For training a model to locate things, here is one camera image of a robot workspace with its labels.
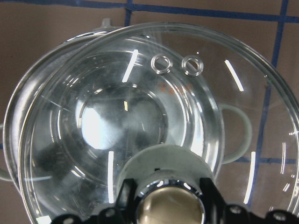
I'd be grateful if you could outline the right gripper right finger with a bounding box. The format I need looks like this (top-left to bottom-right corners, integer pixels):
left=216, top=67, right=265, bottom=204
left=199, top=178, right=299, bottom=224

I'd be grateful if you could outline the glass pot lid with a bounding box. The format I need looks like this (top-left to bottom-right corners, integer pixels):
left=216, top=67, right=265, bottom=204
left=19, top=23, right=299, bottom=224

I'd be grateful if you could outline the grey-green cooking pot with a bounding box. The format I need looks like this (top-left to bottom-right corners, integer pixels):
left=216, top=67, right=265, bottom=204
left=0, top=19, right=252, bottom=182

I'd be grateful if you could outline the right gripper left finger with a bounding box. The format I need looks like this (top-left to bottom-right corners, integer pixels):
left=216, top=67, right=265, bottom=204
left=52, top=178, right=137, bottom=224

